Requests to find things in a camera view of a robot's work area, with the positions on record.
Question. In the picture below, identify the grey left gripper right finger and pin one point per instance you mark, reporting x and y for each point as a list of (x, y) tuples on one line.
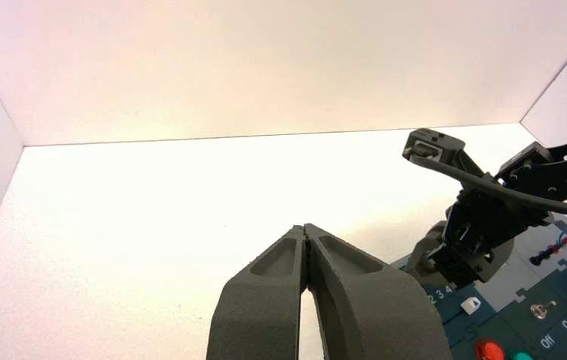
[(373, 318)]

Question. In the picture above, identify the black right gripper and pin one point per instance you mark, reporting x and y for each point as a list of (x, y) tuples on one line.
[(487, 223)]

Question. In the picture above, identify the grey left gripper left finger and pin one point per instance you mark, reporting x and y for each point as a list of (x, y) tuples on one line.
[(258, 318)]

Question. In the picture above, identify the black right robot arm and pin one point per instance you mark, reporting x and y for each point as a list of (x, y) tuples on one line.
[(561, 169)]

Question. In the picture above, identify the white slider knob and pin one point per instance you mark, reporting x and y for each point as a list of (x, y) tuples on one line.
[(470, 306)]

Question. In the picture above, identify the dark teal grey control box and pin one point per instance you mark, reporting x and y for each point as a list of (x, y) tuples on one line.
[(512, 318)]

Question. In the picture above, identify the red round push button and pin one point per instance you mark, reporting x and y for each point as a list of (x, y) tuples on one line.
[(488, 351)]

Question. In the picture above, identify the teal round push button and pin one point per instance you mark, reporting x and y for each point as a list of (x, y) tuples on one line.
[(519, 356)]

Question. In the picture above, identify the silver metal toggle switch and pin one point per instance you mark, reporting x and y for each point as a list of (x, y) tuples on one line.
[(542, 311)]

